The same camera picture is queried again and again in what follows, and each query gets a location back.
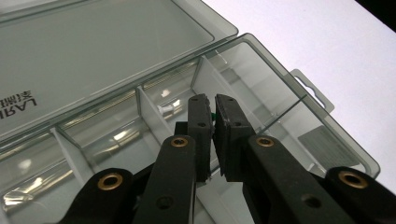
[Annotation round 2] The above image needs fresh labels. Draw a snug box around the grey clear plastic organizer box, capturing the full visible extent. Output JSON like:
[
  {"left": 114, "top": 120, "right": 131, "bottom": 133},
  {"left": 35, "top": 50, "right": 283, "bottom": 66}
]
[{"left": 0, "top": 0, "right": 381, "bottom": 224}]

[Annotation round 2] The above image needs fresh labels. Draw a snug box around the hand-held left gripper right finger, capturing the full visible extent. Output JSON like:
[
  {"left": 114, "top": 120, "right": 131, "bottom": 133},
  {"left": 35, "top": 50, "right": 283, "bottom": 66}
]
[{"left": 214, "top": 93, "right": 356, "bottom": 224}]

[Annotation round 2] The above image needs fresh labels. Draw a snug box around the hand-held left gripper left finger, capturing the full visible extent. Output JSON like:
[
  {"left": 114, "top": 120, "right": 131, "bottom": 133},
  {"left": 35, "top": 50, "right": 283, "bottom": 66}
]
[{"left": 134, "top": 93, "right": 216, "bottom": 224}]

